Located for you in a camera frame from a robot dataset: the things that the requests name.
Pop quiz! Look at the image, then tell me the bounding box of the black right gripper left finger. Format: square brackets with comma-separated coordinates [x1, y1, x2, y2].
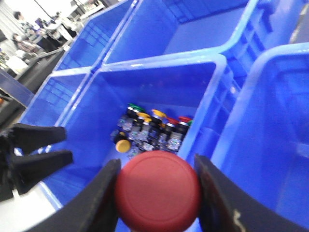
[27, 159, 121, 232]

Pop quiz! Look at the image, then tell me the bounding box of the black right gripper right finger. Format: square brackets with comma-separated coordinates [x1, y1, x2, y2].
[194, 154, 307, 232]

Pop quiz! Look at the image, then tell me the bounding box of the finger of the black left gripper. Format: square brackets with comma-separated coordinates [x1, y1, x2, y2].
[9, 123, 67, 155]
[9, 150, 73, 195]

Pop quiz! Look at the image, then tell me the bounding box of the red push button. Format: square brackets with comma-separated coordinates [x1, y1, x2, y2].
[163, 117, 179, 141]
[175, 116, 193, 146]
[114, 151, 201, 232]

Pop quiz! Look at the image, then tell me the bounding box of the yellow push button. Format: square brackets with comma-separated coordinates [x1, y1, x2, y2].
[113, 131, 131, 153]
[136, 112, 153, 141]
[150, 109, 167, 131]

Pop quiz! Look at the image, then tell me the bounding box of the blue left neighbour bin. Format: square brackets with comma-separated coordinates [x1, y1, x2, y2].
[19, 67, 91, 126]

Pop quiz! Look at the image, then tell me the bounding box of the lying yellow push button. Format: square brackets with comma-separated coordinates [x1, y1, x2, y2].
[113, 131, 131, 153]

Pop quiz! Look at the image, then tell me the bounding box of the blue right plastic bin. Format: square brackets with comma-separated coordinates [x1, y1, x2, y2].
[211, 43, 309, 229]

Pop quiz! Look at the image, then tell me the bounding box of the blue plastic bin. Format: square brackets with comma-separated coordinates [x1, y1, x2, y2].
[39, 55, 241, 210]
[211, 43, 309, 229]

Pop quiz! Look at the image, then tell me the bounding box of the blue left plastic bin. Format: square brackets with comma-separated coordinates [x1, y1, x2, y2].
[39, 55, 241, 210]

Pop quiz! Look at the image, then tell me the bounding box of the green push button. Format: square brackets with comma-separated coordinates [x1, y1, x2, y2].
[126, 103, 144, 119]

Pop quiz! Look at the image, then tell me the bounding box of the blue rear left bin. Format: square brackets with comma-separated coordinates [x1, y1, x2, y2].
[101, 0, 285, 71]

